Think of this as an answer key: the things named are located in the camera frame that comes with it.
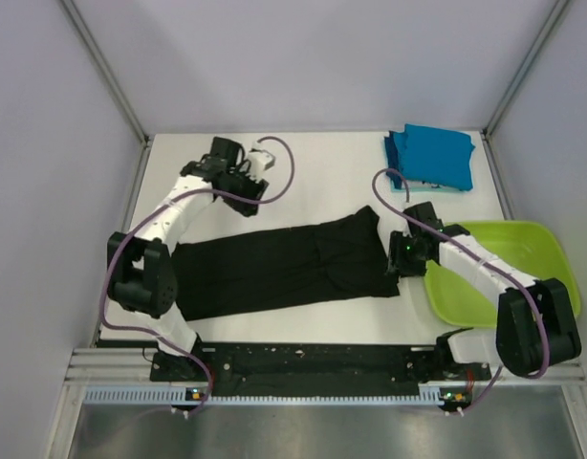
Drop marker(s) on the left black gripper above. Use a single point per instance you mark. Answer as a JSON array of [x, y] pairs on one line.
[[255, 188]]

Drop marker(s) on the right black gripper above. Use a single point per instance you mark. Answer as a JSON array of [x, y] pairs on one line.
[[397, 261]]

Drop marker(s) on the black t shirt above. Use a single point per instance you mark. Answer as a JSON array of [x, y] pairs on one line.
[[280, 268]]

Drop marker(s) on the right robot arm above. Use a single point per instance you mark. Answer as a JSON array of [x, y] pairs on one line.
[[535, 327]]

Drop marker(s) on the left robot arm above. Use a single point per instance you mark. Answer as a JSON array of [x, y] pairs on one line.
[[143, 280]]

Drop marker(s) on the light teal folded shirt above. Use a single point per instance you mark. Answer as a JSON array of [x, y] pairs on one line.
[[415, 186]]

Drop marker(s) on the dark blue folded shirt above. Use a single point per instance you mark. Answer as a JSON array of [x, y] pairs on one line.
[[394, 144]]

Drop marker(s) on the top blue folded shirt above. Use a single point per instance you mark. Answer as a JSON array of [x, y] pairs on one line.
[[437, 156]]

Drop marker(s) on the green plastic basin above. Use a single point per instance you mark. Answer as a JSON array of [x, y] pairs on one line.
[[463, 290]]

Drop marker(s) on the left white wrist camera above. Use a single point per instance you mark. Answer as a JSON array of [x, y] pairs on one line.
[[260, 159]]

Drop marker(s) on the left aluminium frame post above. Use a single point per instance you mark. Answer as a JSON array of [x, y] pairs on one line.
[[103, 68]]

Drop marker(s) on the aluminium frame post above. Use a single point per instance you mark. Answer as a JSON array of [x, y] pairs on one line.
[[103, 68], [548, 29]]

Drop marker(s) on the light blue cable duct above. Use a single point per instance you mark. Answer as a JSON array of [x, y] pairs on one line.
[[182, 396]]

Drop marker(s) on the right aluminium frame post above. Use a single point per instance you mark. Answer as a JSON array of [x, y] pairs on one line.
[[548, 29]]

